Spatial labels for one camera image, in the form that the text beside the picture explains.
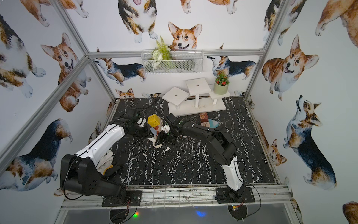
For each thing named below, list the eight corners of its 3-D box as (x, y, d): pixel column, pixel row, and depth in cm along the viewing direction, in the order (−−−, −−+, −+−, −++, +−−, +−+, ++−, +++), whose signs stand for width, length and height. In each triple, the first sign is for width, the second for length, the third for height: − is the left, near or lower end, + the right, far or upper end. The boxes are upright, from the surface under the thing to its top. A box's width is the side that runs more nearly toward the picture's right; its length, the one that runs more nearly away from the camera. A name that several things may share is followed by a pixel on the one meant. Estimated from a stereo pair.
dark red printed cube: (200, 126, 105) (200, 119, 98) (199, 119, 109) (200, 112, 102) (207, 126, 105) (208, 119, 98) (206, 119, 109) (208, 112, 102)
